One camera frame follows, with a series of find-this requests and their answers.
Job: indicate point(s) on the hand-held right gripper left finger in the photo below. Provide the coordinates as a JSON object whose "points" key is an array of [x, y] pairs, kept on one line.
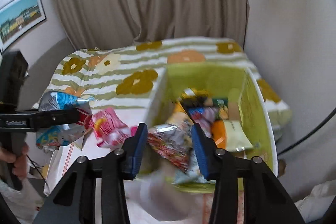
{"points": [[136, 150]]}

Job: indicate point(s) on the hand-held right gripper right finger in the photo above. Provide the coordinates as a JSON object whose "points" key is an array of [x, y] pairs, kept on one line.
{"points": [[200, 150]]}

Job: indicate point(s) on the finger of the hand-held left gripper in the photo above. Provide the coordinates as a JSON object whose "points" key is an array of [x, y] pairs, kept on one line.
{"points": [[55, 119]]}

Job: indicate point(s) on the light blue snack packet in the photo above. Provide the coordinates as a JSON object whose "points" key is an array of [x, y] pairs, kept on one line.
{"points": [[60, 100]]}

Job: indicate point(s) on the red patterned snack packet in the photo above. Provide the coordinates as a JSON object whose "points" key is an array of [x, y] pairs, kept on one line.
{"points": [[170, 145]]}

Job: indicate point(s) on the pink snack packet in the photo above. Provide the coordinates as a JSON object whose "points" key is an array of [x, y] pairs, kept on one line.
{"points": [[110, 127]]}

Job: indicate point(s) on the pile of snack packets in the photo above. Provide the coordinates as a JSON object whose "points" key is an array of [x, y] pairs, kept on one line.
{"points": [[231, 132]]}

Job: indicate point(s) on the green cardboard box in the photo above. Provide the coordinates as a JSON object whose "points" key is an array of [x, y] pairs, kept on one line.
{"points": [[204, 77]]}

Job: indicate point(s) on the person's left hand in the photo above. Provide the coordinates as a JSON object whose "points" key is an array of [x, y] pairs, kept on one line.
{"points": [[19, 163]]}

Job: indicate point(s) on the grey padded headboard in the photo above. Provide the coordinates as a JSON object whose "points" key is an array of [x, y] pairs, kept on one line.
{"points": [[50, 56]]}

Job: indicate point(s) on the white tablecloth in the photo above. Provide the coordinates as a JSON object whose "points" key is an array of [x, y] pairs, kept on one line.
{"points": [[168, 203]]}

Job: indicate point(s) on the floral striped blanket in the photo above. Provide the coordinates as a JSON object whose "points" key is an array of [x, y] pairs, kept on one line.
{"points": [[118, 77]]}

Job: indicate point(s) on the white plastic bag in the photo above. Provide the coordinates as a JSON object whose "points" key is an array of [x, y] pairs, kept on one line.
{"points": [[21, 204]]}

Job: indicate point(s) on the white hanging clothes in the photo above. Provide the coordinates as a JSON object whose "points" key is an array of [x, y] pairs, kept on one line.
{"points": [[320, 200]]}

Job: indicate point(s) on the black clothes rack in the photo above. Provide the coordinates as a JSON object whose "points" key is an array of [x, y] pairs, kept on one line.
{"points": [[333, 111]]}

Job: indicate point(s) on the framed wall poster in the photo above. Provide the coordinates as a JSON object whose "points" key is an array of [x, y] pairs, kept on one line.
{"points": [[18, 16]]}

